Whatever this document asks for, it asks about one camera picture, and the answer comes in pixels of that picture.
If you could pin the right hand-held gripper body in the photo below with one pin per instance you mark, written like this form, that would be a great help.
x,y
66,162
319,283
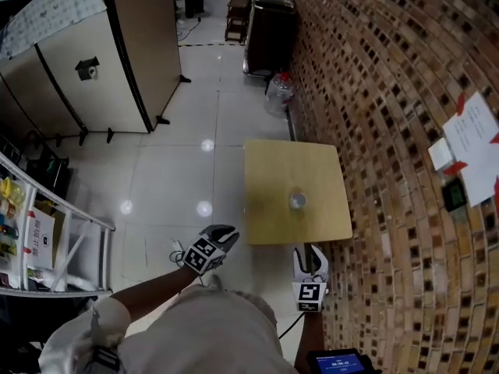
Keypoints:
x,y
310,294

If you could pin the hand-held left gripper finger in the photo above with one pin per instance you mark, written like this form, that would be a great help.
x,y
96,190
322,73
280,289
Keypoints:
x,y
231,242
218,231

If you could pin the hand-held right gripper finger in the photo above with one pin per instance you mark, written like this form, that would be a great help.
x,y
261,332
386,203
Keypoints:
x,y
299,263
317,261

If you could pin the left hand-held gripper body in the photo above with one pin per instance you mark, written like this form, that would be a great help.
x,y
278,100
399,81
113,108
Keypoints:
x,y
202,255

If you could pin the white paper cup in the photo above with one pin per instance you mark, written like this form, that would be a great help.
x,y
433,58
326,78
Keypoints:
x,y
298,200

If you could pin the person's left forearm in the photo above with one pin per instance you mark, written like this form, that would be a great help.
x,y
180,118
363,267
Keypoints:
x,y
152,292

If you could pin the person's right forearm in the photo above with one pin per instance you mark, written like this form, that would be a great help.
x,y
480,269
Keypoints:
x,y
310,337

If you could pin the white power strip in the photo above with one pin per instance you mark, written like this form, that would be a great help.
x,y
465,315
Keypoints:
x,y
178,244

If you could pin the black device blue screen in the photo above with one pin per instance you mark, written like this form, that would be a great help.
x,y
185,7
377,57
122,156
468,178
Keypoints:
x,y
339,362

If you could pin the person's white shirt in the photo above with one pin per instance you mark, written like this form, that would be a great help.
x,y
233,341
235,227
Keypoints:
x,y
167,333

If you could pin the white metal shelf rack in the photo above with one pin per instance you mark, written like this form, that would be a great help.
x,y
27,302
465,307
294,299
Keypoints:
x,y
78,216

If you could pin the clear water jug red cap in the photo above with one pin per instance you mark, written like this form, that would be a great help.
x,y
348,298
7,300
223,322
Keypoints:
x,y
278,94

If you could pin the white sign red print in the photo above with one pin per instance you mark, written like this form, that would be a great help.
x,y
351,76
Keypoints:
x,y
39,240

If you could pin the red tape strip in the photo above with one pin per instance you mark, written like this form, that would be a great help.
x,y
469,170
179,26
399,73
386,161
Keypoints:
x,y
496,183
455,168
495,138
461,104

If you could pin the blank white paper sheet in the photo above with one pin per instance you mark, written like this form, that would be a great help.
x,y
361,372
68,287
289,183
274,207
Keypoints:
x,y
481,181

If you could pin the cream partition panel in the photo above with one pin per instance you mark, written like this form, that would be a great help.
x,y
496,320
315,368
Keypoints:
x,y
35,99
89,84

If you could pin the pile of colourful small items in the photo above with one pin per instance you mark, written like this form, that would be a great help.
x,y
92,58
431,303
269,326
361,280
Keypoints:
x,y
9,216

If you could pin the dark cabinet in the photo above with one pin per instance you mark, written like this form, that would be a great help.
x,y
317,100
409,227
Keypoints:
x,y
269,33

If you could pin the white paper notice with text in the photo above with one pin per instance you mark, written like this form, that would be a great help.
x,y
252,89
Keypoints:
x,y
473,127

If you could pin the small black birdhouse box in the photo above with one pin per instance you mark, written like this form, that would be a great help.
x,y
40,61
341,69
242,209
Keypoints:
x,y
87,68

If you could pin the small wooden rack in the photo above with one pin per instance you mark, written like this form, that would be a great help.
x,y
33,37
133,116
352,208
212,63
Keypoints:
x,y
236,20

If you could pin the patterned white sheet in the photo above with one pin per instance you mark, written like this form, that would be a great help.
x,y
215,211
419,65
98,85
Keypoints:
x,y
47,10

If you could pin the black wall display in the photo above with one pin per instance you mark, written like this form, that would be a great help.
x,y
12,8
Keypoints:
x,y
454,196

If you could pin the white wall switch box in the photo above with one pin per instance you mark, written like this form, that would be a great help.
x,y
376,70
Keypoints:
x,y
441,155

